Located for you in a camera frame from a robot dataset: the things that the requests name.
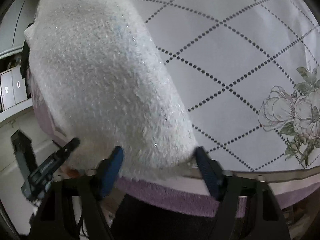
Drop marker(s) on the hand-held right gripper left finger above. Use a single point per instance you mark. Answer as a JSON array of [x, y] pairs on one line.
[[112, 172]]

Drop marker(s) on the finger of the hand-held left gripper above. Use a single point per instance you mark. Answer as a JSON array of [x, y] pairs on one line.
[[62, 152], [21, 155]]

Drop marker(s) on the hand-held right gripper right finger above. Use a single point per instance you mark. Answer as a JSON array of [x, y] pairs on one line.
[[207, 172]]

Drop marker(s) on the white fuzzy jacket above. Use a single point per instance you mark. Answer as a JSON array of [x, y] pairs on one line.
[[100, 80]]

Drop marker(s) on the white wardrobe drawer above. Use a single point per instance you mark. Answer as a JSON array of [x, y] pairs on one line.
[[18, 86], [6, 90]]

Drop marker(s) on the white quilted floral mat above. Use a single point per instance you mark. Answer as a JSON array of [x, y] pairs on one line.
[[225, 55]]

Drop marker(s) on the white sliding-door wardrobe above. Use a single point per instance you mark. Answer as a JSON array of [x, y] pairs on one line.
[[15, 30]]

